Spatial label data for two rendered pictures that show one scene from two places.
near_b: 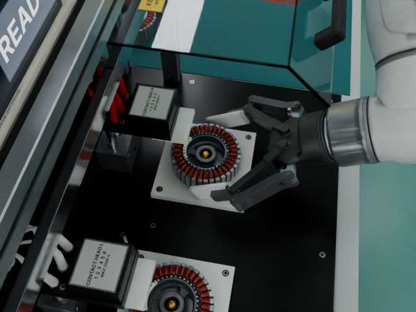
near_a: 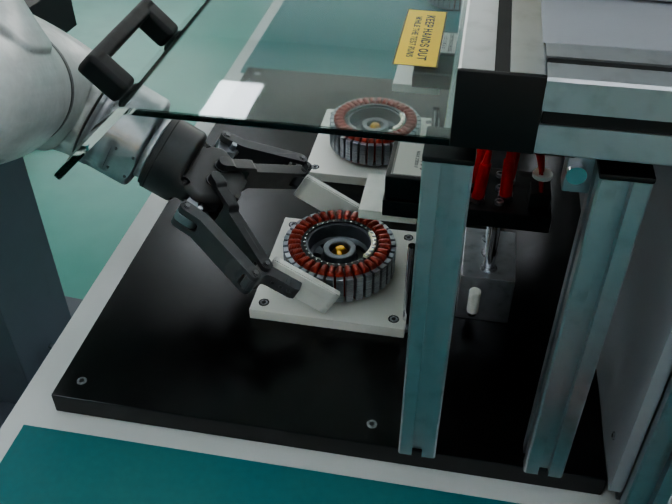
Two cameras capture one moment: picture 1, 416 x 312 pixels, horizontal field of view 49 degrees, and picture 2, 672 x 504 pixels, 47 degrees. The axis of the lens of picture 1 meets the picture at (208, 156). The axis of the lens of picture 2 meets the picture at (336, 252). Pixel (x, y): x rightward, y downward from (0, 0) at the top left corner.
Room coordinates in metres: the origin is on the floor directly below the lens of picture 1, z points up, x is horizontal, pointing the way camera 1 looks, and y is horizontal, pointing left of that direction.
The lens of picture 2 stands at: (1.00, 0.00, 1.29)
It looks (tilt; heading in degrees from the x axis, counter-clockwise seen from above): 39 degrees down; 180
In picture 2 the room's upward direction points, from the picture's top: straight up
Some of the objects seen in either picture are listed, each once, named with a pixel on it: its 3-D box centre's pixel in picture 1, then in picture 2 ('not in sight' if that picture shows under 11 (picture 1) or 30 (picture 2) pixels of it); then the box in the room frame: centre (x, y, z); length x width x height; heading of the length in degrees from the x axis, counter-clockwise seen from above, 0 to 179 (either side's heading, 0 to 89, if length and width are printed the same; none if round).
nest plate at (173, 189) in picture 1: (205, 164); (339, 272); (0.40, 0.00, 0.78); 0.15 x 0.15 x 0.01; 79
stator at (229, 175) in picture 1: (205, 156); (339, 253); (0.40, 0.00, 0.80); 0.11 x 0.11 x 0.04
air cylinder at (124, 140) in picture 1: (119, 143); (485, 273); (0.43, 0.15, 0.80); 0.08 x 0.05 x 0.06; 169
